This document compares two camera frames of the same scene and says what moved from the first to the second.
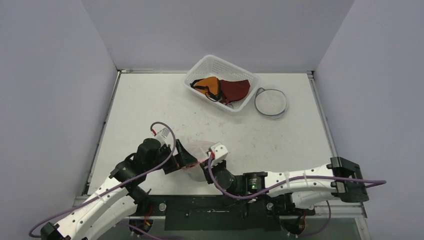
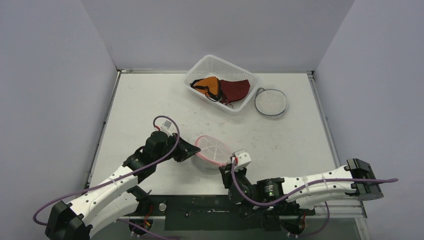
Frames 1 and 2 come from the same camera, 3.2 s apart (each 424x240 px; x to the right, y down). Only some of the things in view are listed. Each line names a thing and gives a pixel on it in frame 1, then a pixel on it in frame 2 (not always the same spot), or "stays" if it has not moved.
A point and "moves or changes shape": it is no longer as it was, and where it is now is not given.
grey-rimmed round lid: (270, 102) stays
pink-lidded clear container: (199, 150) moves or changes shape
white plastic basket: (212, 66) stays
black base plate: (216, 213) stays
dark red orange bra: (225, 91) stays
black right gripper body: (212, 168) → (227, 171)
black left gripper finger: (184, 157) → (185, 150)
